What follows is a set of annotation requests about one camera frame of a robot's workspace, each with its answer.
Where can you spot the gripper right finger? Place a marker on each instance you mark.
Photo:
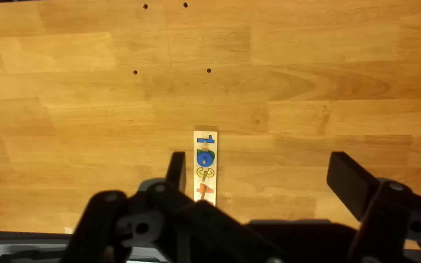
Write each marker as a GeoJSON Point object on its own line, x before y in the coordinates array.
{"type": "Point", "coordinates": [386, 219]}

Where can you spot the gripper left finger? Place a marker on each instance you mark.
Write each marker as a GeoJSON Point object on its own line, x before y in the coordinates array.
{"type": "Point", "coordinates": [166, 226]}

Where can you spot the wooden number peg board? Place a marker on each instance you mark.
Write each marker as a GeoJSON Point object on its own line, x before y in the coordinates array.
{"type": "Point", "coordinates": [210, 182]}

